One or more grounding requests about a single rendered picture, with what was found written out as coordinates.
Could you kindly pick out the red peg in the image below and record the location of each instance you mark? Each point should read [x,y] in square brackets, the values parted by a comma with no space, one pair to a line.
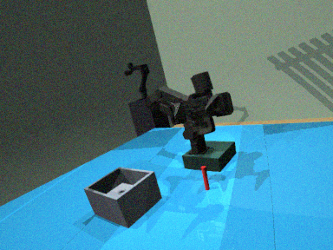
[205,177]

